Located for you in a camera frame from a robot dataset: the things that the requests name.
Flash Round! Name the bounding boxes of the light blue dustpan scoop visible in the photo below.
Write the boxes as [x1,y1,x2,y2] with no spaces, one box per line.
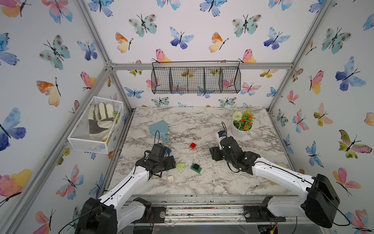
[149,121,170,143]

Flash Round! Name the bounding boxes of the lime green lego brick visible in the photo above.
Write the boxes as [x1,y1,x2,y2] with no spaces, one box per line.
[176,163,185,170]

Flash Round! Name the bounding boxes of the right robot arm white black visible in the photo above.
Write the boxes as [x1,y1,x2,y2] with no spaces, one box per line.
[209,131,340,228]

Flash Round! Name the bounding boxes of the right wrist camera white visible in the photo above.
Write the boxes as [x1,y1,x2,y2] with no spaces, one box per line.
[217,130,227,150]

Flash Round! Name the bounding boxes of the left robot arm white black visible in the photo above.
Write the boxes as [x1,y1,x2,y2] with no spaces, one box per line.
[75,143,176,234]

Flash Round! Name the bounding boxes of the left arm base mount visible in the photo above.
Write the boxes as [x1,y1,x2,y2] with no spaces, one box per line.
[132,197,166,224]

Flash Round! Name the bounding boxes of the green long lego brick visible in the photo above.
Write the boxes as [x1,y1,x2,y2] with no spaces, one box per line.
[191,163,202,174]

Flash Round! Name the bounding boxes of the white pot with flowers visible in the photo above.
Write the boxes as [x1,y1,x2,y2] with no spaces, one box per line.
[232,107,255,139]

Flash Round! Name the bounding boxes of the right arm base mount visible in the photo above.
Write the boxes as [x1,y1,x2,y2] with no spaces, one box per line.
[243,196,286,222]

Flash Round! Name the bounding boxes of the black small lego brick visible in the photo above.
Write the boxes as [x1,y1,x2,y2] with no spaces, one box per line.
[193,163,200,171]

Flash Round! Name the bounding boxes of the black wire wall basket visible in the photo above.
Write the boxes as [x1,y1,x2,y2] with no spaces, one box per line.
[149,60,242,95]

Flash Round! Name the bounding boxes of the white wire wall basket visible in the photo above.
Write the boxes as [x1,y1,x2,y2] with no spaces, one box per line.
[68,96,124,154]

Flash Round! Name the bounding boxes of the work glove white grey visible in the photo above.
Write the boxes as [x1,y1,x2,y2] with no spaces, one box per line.
[88,102,115,142]

